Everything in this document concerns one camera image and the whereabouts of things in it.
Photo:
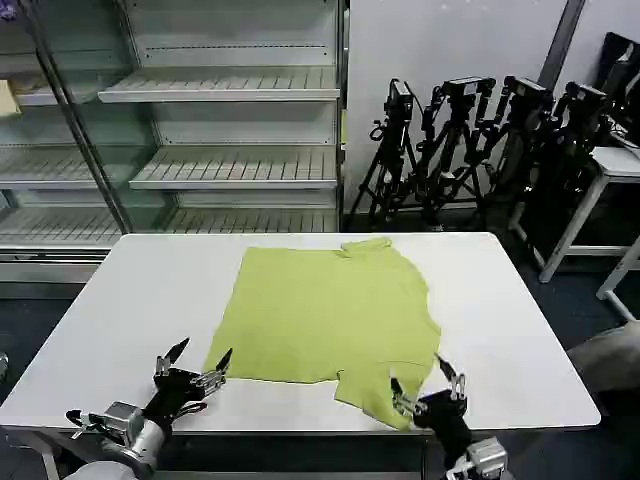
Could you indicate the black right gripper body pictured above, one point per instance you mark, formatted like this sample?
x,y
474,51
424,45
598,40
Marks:
x,y
445,417

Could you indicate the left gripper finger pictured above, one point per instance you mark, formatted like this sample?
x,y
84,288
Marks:
x,y
214,376
172,354

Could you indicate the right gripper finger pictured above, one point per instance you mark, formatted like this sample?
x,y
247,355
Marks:
x,y
404,399
454,382

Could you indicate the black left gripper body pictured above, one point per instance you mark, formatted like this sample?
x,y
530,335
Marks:
x,y
172,392

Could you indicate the green shirt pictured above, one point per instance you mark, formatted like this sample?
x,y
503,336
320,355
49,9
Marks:
x,y
330,320

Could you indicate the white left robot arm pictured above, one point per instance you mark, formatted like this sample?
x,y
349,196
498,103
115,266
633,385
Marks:
x,y
135,445

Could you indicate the person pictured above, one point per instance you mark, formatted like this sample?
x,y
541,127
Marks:
x,y
607,370

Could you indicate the glass-sided grey shelf rack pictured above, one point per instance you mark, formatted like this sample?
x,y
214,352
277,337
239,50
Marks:
x,y
60,150

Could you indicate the empty grey metal shelf unit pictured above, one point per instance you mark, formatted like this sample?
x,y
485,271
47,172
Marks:
x,y
235,125

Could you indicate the white side table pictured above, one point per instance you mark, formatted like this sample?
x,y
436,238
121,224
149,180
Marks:
x,y
617,162

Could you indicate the tan cardboard box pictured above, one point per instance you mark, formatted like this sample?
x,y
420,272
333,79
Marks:
x,y
7,97

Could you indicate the black monitor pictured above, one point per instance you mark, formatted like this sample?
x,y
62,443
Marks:
x,y
622,75

